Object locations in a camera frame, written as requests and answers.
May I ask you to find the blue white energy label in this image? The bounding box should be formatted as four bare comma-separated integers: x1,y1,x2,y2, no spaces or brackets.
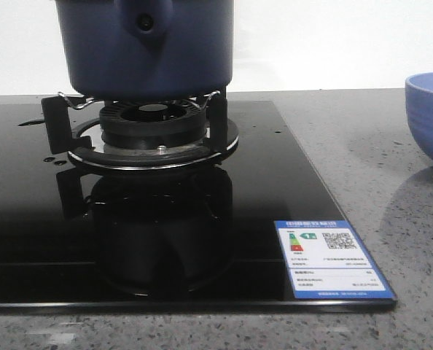
275,220,395,300

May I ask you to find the black metal pot support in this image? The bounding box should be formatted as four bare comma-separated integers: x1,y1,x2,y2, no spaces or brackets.
42,90,238,171

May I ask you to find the black glass gas stove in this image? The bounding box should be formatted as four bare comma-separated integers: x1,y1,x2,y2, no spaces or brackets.
0,101,397,314

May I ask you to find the light blue plastic bowl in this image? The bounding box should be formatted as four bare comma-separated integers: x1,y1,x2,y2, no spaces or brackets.
405,72,433,160

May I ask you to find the black round gas burner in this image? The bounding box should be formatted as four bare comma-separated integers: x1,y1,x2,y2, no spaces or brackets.
99,102,206,149

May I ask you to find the dark blue cooking pot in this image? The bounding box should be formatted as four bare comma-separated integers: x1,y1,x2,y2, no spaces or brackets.
55,1,234,101

